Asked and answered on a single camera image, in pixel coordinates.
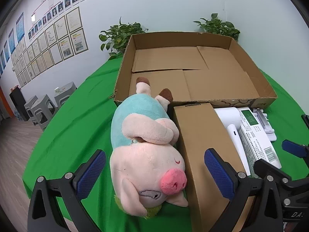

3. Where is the bushy green potted plant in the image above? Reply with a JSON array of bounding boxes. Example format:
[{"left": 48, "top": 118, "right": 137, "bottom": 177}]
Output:
[{"left": 98, "top": 17, "right": 149, "bottom": 60}]

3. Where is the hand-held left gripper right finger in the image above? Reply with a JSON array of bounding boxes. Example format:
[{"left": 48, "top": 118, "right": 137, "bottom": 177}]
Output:
[{"left": 204, "top": 148, "right": 285, "bottom": 232}]

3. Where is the large cardboard box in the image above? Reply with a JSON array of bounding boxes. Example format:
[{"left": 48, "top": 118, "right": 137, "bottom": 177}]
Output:
[{"left": 113, "top": 31, "right": 278, "bottom": 109}]

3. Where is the sparse green potted plant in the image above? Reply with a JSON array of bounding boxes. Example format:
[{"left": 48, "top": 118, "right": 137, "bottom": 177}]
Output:
[{"left": 193, "top": 13, "right": 240, "bottom": 42}]

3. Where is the green tablecloth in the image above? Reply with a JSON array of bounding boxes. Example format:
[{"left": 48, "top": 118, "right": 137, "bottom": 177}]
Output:
[{"left": 22, "top": 59, "right": 309, "bottom": 232}]

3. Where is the row of wall portrait photos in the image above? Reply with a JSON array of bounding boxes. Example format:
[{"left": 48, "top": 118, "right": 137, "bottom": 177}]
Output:
[{"left": 28, "top": 0, "right": 145, "bottom": 41}]

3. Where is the grey plastic stool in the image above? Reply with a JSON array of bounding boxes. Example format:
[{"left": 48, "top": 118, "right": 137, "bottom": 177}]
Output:
[
  {"left": 24, "top": 95, "right": 39, "bottom": 119},
  {"left": 30, "top": 94, "right": 58, "bottom": 131},
  {"left": 54, "top": 82, "right": 78, "bottom": 107}
]

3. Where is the white medicine box green label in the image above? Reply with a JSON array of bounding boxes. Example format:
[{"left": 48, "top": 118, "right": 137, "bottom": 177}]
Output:
[{"left": 238, "top": 107, "right": 282, "bottom": 170}]

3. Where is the white hair dryer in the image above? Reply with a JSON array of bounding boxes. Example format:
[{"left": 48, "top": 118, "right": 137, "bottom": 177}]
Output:
[{"left": 214, "top": 107, "right": 251, "bottom": 177}]

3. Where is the white folding phone stand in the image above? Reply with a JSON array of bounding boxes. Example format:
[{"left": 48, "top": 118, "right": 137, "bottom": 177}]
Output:
[{"left": 251, "top": 109, "right": 278, "bottom": 142}]

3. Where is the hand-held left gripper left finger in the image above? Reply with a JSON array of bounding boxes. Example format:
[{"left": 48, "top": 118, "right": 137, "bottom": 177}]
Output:
[{"left": 27, "top": 149, "right": 107, "bottom": 232}]

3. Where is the orange door frame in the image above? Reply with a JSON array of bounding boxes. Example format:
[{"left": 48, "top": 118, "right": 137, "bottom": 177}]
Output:
[{"left": 0, "top": 86, "right": 13, "bottom": 120}]

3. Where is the black cabinet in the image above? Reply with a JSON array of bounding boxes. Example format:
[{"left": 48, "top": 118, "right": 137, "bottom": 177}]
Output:
[{"left": 10, "top": 86, "right": 30, "bottom": 122}]

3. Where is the pink pig plush toy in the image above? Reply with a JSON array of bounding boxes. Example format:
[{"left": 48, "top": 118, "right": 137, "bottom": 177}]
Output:
[{"left": 110, "top": 77, "right": 189, "bottom": 219}]

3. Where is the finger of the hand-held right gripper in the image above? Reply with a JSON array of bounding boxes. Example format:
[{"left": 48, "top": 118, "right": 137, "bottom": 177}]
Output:
[
  {"left": 253, "top": 159, "right": 294, "bottom": 188},
  {"left": 281, "top": 139, "right": 309, "bottom": 160}
]

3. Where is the small brown cardboard box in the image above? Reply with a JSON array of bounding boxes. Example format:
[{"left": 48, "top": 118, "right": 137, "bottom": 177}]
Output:
[{"left": 172, "top": 103, "right": 254, "bottom": 232}]

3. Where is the wall of framed certificates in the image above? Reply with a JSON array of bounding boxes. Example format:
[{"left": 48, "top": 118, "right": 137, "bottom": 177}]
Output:
[{"left": 11, "top": 6, "right": 89, "bottom": 88}]

